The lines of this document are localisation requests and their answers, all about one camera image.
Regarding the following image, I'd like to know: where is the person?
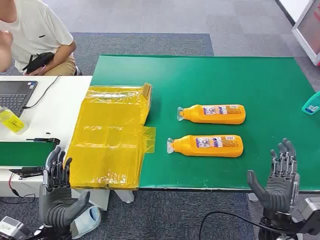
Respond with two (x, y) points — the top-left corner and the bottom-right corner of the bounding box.
(0, 0), (83, 76)

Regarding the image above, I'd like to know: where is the white framed display board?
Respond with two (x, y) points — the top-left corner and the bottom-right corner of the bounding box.
(291, 0), (320, 66)

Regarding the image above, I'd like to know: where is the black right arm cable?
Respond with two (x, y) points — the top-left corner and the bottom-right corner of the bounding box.
(198, 211), (286, 240)

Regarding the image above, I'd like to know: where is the black handheld controller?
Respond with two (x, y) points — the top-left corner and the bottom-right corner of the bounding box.
(22, 51), (55, 74)

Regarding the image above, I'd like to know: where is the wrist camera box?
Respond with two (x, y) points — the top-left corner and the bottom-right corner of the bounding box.
(0, 215), (32, 240)
(298, 197), (320, 236)

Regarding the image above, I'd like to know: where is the yellow film wrapped cardboard box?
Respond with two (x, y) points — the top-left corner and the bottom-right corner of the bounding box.
(64, 82), (157, 191)

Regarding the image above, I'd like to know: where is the orange bottle with clear cap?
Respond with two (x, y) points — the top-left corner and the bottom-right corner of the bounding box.
(177, 104), (247, 126)
(166, 134), (245, 159)

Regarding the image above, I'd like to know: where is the green table mat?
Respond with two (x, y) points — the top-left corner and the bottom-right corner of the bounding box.
(89, 54), (320, 192)

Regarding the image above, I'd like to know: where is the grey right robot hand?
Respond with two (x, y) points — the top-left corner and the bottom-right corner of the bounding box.
(247, 138), (300, 218)

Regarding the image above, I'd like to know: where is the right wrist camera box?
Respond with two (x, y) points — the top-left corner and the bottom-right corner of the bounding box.
(298, 197), (320, 236)

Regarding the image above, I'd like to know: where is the green belt conveyor black frame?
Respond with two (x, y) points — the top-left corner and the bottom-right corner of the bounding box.
(0, 137), (60, 180)

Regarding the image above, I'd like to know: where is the teal plastic bottle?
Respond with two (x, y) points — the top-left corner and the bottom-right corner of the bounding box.
(301, 91), (320, 116)

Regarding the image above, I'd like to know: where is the dark grey laptop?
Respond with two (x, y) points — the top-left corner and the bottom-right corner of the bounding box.
(0, 80), (38, 118)

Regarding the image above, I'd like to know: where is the small clear yellow bottle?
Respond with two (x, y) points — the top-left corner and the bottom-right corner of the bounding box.
(0, 107), (26, 135)

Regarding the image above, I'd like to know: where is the black laptop cable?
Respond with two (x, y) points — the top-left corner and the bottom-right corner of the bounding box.
(22, 76), (60, 110)

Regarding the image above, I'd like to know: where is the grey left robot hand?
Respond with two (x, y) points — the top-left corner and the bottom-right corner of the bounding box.
(38, 145), (91, 229)

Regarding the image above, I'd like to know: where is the white table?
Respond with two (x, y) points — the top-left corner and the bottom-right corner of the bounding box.
(0, 75), (93, 200)

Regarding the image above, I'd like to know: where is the red and black floor cable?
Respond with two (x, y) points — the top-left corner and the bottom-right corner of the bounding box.
(0, 172), (36, 205)

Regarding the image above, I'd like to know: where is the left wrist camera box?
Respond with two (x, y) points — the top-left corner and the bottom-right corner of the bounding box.
(0, 215), (32, 240)

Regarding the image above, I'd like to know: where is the white curved plastic shell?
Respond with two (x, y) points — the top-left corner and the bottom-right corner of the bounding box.
(69, 205), (102, 239)

